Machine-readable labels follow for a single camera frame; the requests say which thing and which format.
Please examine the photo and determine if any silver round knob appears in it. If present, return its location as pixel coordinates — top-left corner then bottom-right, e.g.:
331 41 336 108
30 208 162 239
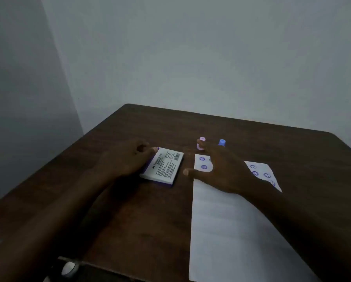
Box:
61 261 79 277

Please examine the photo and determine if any person's right forearm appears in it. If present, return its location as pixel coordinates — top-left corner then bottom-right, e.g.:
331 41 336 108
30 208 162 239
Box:
241 176 351 282

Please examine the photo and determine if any person's left forearm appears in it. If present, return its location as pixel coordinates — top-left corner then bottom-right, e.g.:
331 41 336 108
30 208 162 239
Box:
0 166 112 282

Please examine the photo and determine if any white and purple ink pad box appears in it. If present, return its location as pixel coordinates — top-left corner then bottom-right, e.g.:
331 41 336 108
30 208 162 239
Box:
139 147 184 185

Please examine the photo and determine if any person's left hand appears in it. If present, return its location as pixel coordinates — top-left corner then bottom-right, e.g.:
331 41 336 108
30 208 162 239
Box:
97 139 159 183

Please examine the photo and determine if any person's right hand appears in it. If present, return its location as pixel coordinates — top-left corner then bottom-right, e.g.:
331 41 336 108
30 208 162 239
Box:
183 139 262 196

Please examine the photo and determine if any white paper sheet with stamps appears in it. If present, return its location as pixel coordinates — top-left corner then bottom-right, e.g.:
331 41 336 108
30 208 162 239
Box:
188 153 322 282

